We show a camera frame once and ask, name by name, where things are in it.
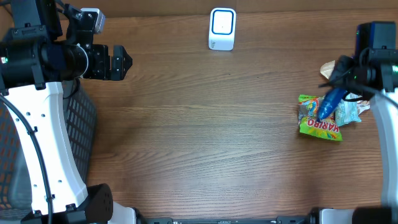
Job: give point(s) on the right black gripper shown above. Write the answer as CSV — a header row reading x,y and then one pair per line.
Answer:
x,y
341,62

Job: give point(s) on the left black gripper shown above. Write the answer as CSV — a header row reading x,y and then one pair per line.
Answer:
x,y
102,71

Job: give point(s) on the beige cookie snack bag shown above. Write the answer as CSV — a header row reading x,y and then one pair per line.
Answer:
x,y
326,70

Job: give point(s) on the blue snack packet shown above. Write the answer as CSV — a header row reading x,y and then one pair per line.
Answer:
x,y
330,102

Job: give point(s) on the teal white candy packet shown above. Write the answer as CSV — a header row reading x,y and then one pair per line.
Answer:
x,y
347,112

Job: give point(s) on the green gummy candy bag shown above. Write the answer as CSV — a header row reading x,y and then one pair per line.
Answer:
x,y
327,128

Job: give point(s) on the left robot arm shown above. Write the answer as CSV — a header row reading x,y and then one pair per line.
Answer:
x,y
52,42

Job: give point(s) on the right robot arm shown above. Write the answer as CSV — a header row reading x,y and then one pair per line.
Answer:
x,y
371,74

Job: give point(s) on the white barcode scanner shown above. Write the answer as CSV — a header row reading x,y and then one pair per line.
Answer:
x,y
222,28

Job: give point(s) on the grey plastic shopping basket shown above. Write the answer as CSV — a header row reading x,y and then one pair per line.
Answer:
x,y
80,121

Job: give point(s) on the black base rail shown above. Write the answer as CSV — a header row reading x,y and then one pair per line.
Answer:
x,y
315,216

